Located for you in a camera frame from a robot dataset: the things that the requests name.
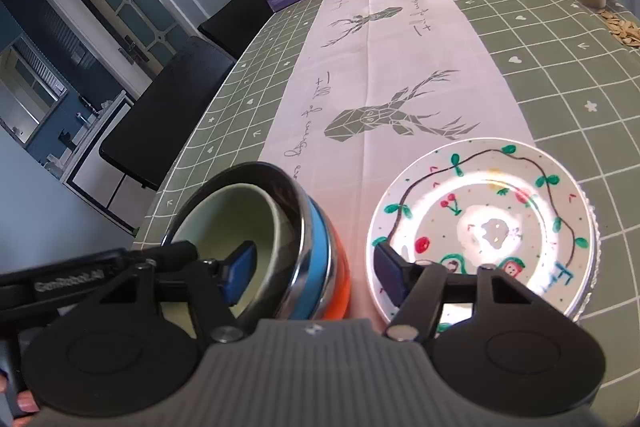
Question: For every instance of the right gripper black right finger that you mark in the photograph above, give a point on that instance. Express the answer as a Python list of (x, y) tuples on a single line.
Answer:
[(416, 290)]

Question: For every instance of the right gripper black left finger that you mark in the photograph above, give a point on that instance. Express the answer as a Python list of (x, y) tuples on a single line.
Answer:
[(214, 287)]

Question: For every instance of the steel bowl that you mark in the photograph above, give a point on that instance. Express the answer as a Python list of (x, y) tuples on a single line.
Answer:
[(281, 187)]

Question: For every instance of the green ceramic bowl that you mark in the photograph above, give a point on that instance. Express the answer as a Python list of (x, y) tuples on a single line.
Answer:
[(235, 214)]

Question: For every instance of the orange bowl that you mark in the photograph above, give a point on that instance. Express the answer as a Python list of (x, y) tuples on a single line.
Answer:
[(339, 303)]

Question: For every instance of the blue bowl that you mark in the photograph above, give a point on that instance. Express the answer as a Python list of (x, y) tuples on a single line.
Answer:
[(313, 281)]

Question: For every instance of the white fruit-painted plate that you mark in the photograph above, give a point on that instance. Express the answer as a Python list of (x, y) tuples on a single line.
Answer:
[(489, 201)]

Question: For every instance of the left hand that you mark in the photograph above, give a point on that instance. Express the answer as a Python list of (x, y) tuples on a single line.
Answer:
[(26, 403)]

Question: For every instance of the black chair near left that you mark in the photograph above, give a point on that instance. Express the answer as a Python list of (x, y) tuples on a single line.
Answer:
[(147, 141)]

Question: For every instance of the black chair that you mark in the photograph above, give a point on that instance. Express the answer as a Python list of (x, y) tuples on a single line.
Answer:
[(147, 141), (236, 24)]

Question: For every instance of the black chair far left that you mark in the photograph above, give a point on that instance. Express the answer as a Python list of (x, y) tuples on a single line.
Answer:
[(236, 24)]

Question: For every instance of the green checked tablecloth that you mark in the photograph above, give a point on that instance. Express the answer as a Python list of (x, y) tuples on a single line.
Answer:
[(550, 63)]

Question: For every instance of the pile of seed shells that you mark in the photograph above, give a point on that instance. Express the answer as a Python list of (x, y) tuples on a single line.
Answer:
[(626, 32)]

